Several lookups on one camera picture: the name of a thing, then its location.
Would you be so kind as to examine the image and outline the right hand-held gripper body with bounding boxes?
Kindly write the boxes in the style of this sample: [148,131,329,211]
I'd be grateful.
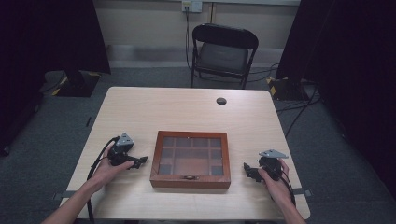
[257,148,290,182]

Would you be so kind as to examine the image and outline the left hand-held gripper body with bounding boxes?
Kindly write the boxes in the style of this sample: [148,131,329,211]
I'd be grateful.
[106,133,141,167]

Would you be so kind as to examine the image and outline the wooden glass-lid box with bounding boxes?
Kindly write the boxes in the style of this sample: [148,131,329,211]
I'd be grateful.
[149,130,232,189]

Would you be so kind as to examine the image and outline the person's right hand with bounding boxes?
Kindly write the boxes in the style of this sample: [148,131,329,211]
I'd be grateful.
[257,158,295,208]

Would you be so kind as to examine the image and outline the person's left hand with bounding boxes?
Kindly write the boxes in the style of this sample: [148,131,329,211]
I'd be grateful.
[88,141,135,191]

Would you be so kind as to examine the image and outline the black yellow-taped stand base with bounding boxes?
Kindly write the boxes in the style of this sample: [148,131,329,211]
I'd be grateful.
[266,76,312,102]

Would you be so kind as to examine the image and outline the dark curtain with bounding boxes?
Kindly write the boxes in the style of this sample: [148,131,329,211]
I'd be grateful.
[275,0,396,200]

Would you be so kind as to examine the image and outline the black folding chair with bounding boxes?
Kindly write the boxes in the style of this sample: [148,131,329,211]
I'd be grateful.
[190,22,260,91]

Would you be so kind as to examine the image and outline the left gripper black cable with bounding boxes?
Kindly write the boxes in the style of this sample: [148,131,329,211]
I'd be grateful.
[86,135,120,224]

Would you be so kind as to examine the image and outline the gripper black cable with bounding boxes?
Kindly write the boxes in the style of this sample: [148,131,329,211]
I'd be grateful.
[86,135,120,224]
[279,160,297,207]

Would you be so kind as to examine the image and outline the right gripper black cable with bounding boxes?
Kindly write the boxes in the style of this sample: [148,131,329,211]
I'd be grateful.
[279,160,297,207]

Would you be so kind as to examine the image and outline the black floor cables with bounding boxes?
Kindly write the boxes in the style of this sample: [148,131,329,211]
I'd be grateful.
[248,62,323,138]

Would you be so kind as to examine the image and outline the black wall cable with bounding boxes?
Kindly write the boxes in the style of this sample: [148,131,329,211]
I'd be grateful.
[184,6,195,74]

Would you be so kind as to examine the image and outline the white wall socket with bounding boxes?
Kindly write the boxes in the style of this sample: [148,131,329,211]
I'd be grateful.
[181,0,204,14]

